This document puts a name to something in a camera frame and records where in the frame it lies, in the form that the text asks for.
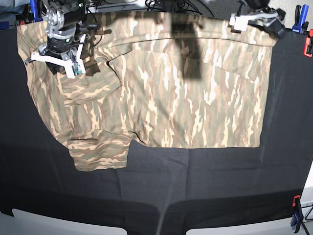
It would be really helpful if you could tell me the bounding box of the black table cloth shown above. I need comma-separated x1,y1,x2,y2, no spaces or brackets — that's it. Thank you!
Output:
0,22,313,235

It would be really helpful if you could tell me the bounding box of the blue clamp bottom right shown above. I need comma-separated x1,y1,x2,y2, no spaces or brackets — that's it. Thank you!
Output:
291,195,304,234

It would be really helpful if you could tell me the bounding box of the red clamp right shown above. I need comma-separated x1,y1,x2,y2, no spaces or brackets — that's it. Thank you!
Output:
303,29,313,57

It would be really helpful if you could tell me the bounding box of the blue clamp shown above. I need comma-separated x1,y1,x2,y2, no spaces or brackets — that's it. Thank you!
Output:
292,4,309,34
291,195,304,234

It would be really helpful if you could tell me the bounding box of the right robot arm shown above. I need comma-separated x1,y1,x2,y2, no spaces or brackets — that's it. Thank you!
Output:
25,0,100,79

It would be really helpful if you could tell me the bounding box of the blue clamp top right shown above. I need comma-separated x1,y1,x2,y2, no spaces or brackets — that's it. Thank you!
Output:
292,4,309,34

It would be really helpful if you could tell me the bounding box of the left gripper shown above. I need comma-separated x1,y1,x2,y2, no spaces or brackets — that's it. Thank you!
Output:
228,8,286,40

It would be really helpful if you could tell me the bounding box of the camouflage t-shirt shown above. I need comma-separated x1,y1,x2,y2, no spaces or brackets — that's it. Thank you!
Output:
25,12,276,171

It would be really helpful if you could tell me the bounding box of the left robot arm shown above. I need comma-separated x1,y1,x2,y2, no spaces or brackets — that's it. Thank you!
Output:
228,0,286,39

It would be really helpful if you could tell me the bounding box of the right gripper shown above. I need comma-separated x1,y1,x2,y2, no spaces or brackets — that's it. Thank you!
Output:
25,34,100,78

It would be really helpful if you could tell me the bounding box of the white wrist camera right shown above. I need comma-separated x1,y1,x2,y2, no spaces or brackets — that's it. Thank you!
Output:
72,62,83,76

